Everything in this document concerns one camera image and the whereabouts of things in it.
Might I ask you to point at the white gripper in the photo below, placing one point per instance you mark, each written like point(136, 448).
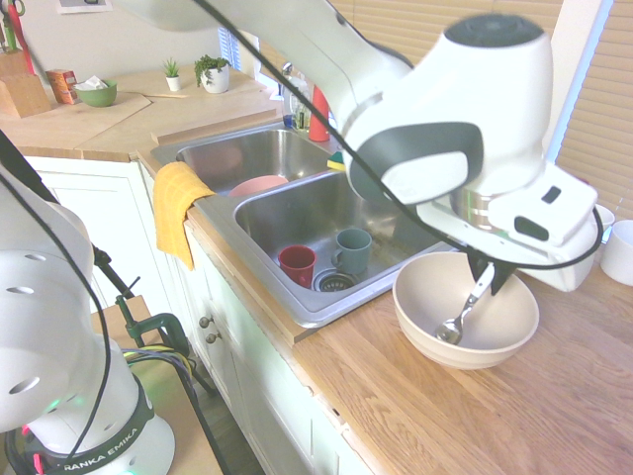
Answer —
point(569, 272)

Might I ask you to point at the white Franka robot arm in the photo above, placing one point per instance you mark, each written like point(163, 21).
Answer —
point(346, 49)

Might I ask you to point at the metal sink drain strainer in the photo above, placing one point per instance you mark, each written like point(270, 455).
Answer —
point(335, 281)

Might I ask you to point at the stainless steel double sink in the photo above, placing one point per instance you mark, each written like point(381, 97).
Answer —
point(287, 218)

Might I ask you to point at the beige bowl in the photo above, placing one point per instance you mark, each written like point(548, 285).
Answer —
point(420, 307)

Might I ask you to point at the white cup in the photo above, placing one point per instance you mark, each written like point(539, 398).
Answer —
point(607, 218)
point(620, 257)

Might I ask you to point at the grey green mug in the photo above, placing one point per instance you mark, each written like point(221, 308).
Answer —
point(353, 252)

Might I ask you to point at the yellow green sponge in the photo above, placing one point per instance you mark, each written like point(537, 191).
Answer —
point(336, 162)

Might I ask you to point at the red cup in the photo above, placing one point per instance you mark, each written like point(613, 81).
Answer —
point(297, 264)

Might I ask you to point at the narrow tan window blind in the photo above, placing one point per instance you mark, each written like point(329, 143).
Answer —
point(608, 99)

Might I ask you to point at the red bottle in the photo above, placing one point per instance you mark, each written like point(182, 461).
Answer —
point(316, 128)

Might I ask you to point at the pink plate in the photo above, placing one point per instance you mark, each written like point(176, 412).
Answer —
point(254, 185)

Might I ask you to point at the clear dish soap bottle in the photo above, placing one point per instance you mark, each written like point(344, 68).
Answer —
point(298, 109)

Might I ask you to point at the wide tan window blind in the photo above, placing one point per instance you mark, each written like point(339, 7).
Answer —
point(395, 20)

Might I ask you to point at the round metal cabinet knob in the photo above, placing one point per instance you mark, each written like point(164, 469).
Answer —
point(204, 322)
point(213, 338)

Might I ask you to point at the yellow dish cloth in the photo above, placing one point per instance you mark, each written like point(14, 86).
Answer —
point(173, 208)

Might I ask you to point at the green clamp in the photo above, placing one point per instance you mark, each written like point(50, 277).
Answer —
point(168, 324)

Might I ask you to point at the trailing plant in white pot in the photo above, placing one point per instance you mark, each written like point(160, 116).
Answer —
point(215, 79)

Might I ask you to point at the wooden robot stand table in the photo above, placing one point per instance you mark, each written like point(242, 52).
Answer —
point(188, 430)

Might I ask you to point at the small plant in white pot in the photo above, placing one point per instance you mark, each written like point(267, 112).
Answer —
point(173, 81)

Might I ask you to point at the white kitchen cabinet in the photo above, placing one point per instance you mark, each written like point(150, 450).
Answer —
point(99, 208)

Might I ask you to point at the green bowl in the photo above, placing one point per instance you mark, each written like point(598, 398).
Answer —
point(99, 97)

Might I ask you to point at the crumpled white paper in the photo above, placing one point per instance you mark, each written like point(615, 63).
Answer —
point(91, 84)

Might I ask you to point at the wooden cutting board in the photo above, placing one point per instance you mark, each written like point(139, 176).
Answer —
point(69, 121)

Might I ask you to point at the orange cardboard box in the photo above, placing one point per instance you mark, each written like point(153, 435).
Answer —
point(59, 84)

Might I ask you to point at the black tripod stand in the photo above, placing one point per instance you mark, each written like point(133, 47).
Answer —
point(20, 161)

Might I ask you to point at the wooden knife block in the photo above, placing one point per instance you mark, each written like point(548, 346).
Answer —
point(22, 96)

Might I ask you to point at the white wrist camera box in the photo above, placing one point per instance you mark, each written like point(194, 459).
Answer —
point(544, 213)

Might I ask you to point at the paper sheet on wall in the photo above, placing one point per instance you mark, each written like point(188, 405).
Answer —
point(79, 6)

